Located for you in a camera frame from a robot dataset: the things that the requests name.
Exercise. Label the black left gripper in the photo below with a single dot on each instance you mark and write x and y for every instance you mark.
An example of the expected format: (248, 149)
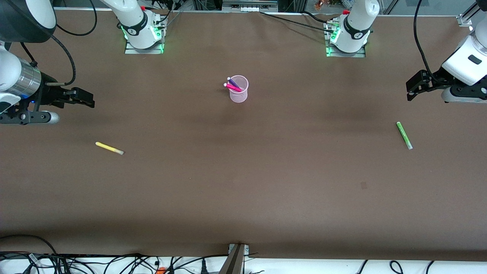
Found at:
(435, 80)

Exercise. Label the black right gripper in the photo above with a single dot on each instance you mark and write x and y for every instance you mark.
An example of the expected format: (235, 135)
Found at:
(48, 94)

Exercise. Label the pink marker pen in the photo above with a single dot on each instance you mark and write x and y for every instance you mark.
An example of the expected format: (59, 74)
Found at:
(232, 87)

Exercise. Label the purple marker pen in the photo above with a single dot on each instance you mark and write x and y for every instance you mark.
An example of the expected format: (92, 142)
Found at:
(233, 81)

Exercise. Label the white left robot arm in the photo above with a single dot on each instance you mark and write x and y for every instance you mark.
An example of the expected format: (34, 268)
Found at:
(468, 61)

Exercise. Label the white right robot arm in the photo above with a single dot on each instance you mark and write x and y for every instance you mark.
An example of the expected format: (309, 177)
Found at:
(133, 21)

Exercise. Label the pink translucent pen holder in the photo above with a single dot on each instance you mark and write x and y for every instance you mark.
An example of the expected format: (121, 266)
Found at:
(239, 97)

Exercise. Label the green marker pen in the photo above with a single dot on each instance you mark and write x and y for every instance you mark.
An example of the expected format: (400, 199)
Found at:
(404, 135)

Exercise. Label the yellow marker pen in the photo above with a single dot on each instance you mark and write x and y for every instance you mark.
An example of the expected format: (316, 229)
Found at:
(108, 148)

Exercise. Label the orange background clutter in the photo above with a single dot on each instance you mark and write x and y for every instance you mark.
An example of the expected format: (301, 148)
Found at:
(329, 4)

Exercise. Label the orange connector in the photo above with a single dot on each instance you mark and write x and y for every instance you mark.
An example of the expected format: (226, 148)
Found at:
(161, 270)

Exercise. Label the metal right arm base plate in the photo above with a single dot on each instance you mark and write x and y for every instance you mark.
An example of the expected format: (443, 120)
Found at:
(131, 50)

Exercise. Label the aluminium table corner bracket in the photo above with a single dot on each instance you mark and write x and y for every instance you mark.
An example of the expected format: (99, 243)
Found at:
(466, 19)

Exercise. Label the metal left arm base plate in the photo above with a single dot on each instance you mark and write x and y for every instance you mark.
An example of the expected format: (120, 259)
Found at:
(331, 51)

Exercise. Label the aluminium rack frame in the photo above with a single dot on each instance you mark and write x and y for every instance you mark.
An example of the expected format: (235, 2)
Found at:
(249, 5)

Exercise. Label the grey metal table bracket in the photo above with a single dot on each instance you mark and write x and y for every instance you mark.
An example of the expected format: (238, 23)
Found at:
(234, 262)

